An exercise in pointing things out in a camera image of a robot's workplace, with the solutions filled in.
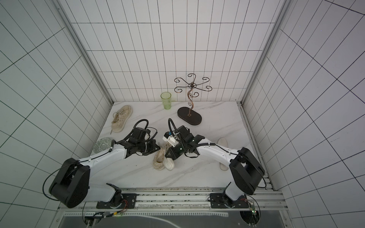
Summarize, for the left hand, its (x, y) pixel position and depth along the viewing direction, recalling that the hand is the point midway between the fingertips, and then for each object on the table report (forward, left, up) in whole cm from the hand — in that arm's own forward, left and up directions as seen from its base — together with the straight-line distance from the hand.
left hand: (158, 149), depth 86 cm
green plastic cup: (+42, -2, +5) cm, 42 cm away
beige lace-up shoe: (+24, +30, +1) cm, 39 cm away
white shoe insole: (-11, -8, +5) cm, 14 cm away
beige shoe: (-4, -1, -2) cm, 5 cm away
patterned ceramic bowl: (+5, +38, -4) cm, 39 cm away
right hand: (-4, -6, +5) cm, 9 cm away
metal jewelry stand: (+34, -18, -6) cm, 39 cm away
